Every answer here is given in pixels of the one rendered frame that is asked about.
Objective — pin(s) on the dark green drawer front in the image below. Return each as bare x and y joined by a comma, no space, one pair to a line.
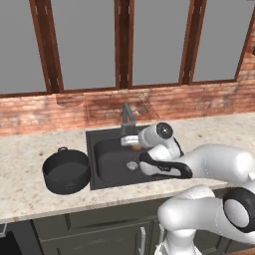
113,215

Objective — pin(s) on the black sink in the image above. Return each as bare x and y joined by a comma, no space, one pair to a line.
109,162

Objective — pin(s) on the silver sink drain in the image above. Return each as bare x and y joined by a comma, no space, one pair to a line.
132,165

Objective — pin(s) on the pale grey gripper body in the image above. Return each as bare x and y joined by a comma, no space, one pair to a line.
129,140

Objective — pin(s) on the dark grey tap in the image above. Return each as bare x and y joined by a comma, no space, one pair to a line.
127,119

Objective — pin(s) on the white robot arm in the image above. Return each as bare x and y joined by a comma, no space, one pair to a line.
215,162

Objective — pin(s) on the dark green cupboard door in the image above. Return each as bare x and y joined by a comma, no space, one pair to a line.
93,240
212,244

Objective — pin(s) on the wooden framed window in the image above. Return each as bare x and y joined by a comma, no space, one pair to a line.
124,43

